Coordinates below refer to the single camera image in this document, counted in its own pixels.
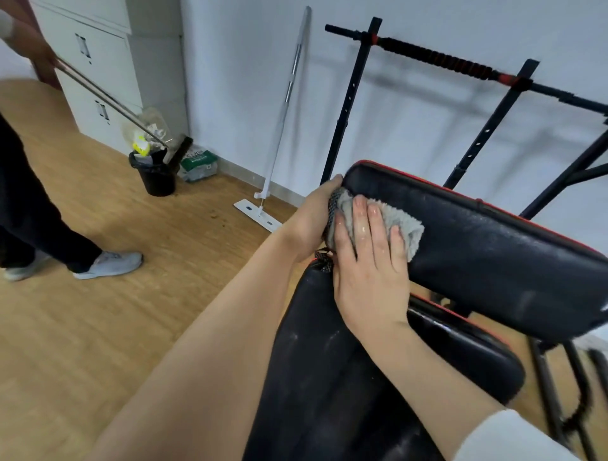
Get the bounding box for person's left hand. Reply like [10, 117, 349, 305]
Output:
[279, 174, 344, 265]

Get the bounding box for black trash bin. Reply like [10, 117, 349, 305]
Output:
[129, 147, 181, 198]

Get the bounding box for silver handled broom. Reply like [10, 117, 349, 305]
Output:
[54, 56, 194, 174]

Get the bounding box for person's left forearm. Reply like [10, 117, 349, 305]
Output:
[87, 227, 317, 461]

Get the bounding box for person's right hand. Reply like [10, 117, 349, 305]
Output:
[332, 194, 412, 339]

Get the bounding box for green and white packet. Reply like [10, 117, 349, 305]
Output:
[178, 149, 219, 184]

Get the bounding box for person's right forearm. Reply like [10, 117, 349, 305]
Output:
[353, 320, 504, 461]

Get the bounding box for black padded weight bench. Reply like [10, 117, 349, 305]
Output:
[242, 160, 608, 461]

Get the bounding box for white flat mop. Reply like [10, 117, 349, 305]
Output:
[233, 5, 313, 234]

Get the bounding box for clear plastic trash bag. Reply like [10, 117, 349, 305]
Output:
[122, 106, 168, 158]

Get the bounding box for grey cleaning cloth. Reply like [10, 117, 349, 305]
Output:
[315, 186, 425, 272]

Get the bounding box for white metal filing cabinet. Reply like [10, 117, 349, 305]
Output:
[28, 0, 191, 158]

